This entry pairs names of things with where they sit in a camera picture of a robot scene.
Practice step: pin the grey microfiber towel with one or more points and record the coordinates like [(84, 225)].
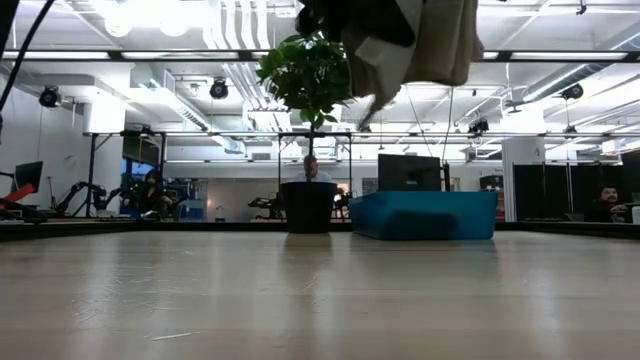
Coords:
[(445, 45)]

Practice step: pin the teal plastic bin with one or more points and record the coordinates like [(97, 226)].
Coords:
[(425, 215)]

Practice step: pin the black background robot arm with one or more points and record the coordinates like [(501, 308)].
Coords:
[(80, 189)]

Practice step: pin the black ceiling spotlight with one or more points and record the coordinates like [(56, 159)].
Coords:
[(218, 90), (572, 91), (478, 127), (50, 97)]

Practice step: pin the large black monitor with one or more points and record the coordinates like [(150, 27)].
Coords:
[(410, 172)]

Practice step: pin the person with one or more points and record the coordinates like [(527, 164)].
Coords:
[(152, 195), (312, 172), (607, 205)]

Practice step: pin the white pillar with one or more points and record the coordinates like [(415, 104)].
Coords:
[(522, 150)]

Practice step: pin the red storage shelf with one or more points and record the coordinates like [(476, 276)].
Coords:
[(492, 182)]

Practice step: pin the green potted plant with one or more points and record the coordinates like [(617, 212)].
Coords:
[(307, 205)]

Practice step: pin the black partition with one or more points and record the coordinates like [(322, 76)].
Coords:
[(540, 190)]

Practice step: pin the blue shelving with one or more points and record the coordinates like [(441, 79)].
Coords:
[(192, 202)]

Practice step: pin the small black monitor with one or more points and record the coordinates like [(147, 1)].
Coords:
[(30, 176)]

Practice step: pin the black background rig frame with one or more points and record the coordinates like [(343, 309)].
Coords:
[(315, 134)]

